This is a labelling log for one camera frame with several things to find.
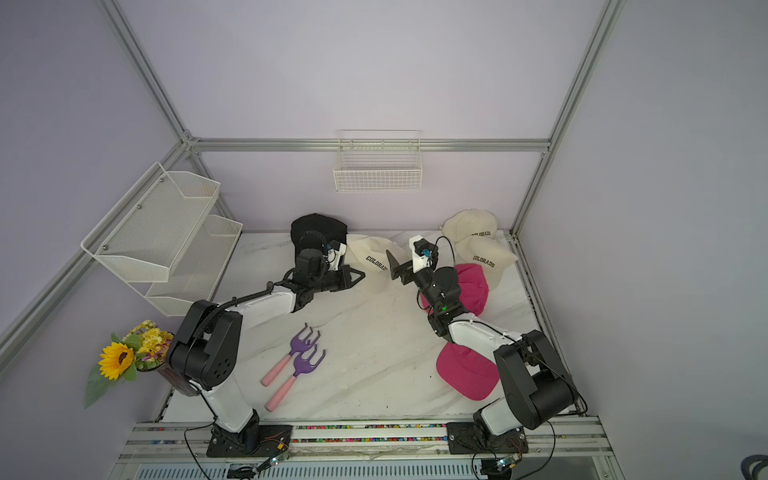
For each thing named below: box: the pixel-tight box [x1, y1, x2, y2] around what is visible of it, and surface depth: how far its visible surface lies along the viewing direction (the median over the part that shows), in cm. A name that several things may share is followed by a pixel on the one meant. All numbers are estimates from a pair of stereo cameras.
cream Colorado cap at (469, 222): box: [442, 209, 497, 243], surface depth 117 cm
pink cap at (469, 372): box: [436, 342, 500, 401], surface depth 85 cm
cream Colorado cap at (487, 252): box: [454, 236, 519, 291], surface depth 107 cm
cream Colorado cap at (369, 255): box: [346, 234, 405, 285], surface depth 92 cm
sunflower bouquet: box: [84, 320, 174, 409], surface depth 64 cm
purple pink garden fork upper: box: [260, 323, 320, 387], surface depth 90 cm
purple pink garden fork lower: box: [265, 344, 326, 412], surface depth 86 cm
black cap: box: [290, 213, 348, 262], surface depth 113 cm
